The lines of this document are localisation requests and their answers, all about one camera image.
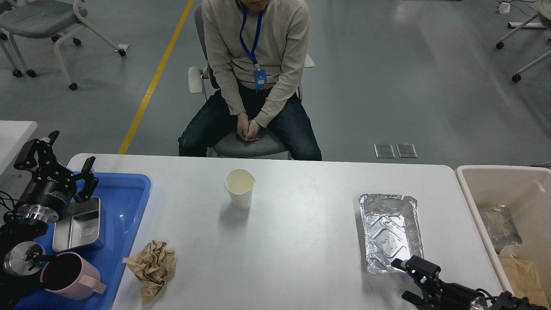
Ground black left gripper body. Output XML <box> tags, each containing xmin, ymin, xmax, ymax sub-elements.
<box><xmin>16</xmin><ymin>166</ymin><xmax>76</xmax><ymax>223</ymax></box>

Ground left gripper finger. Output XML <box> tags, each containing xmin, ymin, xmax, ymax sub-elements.
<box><xmin>14</xmin><ymin>131</ymin><xmax>61</xmax><ymax>174</ymax></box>
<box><xmin>65</xmin><ymin>156</ymin><xmax>99</xmax><ymax>203</ymax></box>

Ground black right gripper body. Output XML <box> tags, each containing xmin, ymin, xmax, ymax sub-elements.
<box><xmin>437</xmin><ymin>282</ymin><xmax>488</xmax><ymax>310</ymax></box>

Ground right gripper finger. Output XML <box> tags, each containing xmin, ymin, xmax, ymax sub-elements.
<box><xmin>391</xmin><ymin>255</ymin><xmax>441</xmax><ymax>289</ymax></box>
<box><xmin>402</xmin><ymin>291</ymin><xmax>435</xmax><ymax>310</ymax></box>

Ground stainless steel rectangular container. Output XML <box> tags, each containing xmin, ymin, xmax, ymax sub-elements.
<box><xmin>53</xmin><ymin>196</ymin><xmax>105</xmax><ymax>252</ymax></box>

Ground pink mug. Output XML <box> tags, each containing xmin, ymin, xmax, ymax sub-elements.
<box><xmin>40</xmin><ymin>252</ymin><xmax>108</xmax><ymax>301</ymax></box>

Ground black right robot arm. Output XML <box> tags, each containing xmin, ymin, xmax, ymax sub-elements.
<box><xmin>391</xmin><ymin>255</ymin><xmax>546</xmax><ymax>310</ymax></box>

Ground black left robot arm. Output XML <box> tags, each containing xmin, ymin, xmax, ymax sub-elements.
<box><xmin>1</xmin><ymin>131</ymin><xmax>99</xmax><ymax>310</ymax></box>

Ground blue plastic tray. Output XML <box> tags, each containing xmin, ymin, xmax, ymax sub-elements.
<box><xmin>16</xmin><ymin>173</ymin><xmax>151</xmax><ymax>310</ymax></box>

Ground white side table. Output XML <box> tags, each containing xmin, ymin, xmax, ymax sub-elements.
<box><xmin>0</xmin><ymin>120</ymin><xmax>37</xmax><ymax>174</ymax></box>

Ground aluminium foil tray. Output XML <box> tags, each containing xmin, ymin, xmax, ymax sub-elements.
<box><xmin>359</xmin><ymin>194</ymin><xmax>424</xmax><ymax>275</ymax></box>

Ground clear plastic bag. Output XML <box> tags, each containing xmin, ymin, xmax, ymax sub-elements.
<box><xmin>478</xmin><ymin>205</ymin><xmax>523</xmax><ymax>257</ymax></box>

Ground crumpled brown paper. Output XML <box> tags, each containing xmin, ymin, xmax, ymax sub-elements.
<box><xmin>122</xmin><ymin>241</ymin><xmax>177</xmax><ymax>306</ymax></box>

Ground beige plastic bin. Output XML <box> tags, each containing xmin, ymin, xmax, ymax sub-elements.
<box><xmin>456</xmin><ymin>165</ymin><xmax>551</xmax><ymax>307</ymax></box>

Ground metal floor socket plate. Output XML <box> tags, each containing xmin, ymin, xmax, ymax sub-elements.
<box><xmin>374</xmin><ymin>143</ymin><xmax>396</xmax><ymax>159</ymax></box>

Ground grey chair far left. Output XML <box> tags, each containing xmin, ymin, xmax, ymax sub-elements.
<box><xmin>0</xmin><ymin>0</ymin><xmax>127</xmax><ymax>90</ymax></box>

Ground white paper cup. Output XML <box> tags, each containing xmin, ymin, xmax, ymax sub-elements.
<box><xmin>224</xmin><ymin>169</ymin><xmax>256</xmax><ymax>210</ymax></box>

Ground grey office chair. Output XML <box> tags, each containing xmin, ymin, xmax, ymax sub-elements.
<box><xmin>188</xmin><ymin>4</ymin><xmax>316</xmax><ymax>160</ymax></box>

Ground seated person beige sweater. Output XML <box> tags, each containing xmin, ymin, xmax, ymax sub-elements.
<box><xmin>178</xmin><ymin>0</ymin><xmax>322</xmax><ymax>161</ymax></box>

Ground white rolling stand legs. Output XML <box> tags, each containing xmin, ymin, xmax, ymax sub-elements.
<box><xmin>495</xmin><ymin>0</ymin><xmax>551</xmax><ymax>83</ymax></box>

